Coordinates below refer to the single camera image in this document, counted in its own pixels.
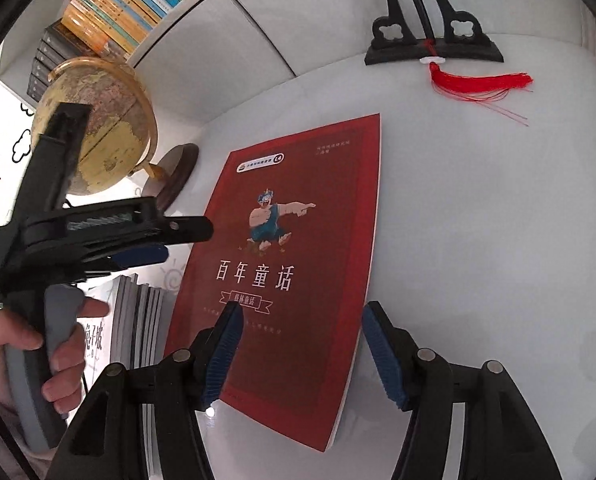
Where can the red fairy tale book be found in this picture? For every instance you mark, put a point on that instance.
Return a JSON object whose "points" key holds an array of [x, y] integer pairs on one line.
{"points": [[303, 270]]}

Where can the black carved fan stand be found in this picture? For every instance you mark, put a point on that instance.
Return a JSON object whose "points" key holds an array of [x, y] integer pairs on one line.
{"points": [[428, 35]]}

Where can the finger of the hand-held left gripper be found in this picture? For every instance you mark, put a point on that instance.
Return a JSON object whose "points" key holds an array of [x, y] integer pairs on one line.
{"points": [[185, 229], [142, 256]]}

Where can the row of orange shelf books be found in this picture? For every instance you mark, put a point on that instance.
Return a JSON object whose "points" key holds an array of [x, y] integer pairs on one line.
{"points": [[127, 5]]}

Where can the row of dark grey books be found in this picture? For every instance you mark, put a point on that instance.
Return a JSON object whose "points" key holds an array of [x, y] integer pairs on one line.
{"points": [[50, 60]]}

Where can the red tassel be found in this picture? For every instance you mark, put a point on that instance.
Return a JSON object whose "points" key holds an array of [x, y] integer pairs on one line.
{"points": [[478, 82]]}

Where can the row of picture books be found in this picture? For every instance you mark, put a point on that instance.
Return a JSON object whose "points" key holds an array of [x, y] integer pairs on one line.
{"points": [[137, 320]]}

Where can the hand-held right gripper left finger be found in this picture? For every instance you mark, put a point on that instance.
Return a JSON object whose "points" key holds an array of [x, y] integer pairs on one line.
{"points": [[222, 355]]}

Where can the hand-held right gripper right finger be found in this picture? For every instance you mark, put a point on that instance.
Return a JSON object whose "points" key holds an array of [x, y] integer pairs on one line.
{"points": [[383, 355]]}

